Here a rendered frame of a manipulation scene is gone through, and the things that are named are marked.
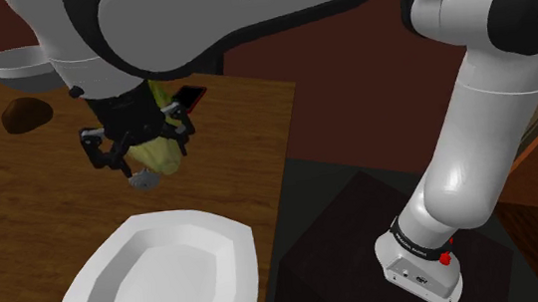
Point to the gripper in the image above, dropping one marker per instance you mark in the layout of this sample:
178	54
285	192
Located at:
127	116

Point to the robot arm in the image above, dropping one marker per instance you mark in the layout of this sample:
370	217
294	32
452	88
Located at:
165	23

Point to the yellow-green corn cob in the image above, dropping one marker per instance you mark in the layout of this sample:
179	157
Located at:
162	157

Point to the red phone with black screen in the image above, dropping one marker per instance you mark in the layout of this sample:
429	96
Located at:
191	98

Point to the brown rounded lump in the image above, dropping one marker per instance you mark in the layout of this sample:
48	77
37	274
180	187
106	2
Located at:
26	115

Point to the brown wooden table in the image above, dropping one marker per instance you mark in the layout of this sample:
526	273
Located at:
34	200

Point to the white bowl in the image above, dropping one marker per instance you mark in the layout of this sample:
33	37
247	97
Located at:
18	70

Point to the large white plate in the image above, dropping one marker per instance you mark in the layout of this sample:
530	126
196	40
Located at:
163	281

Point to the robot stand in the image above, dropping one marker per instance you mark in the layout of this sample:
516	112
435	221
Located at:
336	252

